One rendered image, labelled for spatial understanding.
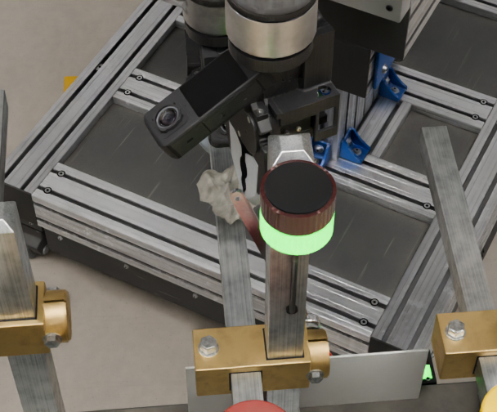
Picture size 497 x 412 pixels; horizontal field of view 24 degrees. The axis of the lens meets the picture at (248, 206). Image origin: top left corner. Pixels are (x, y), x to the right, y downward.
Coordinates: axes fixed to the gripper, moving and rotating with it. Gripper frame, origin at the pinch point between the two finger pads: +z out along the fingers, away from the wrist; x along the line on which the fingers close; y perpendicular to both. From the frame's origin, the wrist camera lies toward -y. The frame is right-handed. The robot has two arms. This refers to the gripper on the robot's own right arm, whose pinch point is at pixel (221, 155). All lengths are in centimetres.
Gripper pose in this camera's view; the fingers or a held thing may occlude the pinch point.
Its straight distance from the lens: 141.1
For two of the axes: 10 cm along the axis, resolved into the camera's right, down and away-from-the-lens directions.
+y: -0.9, -7.7, 6.3
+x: -10.0, 0.7, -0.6
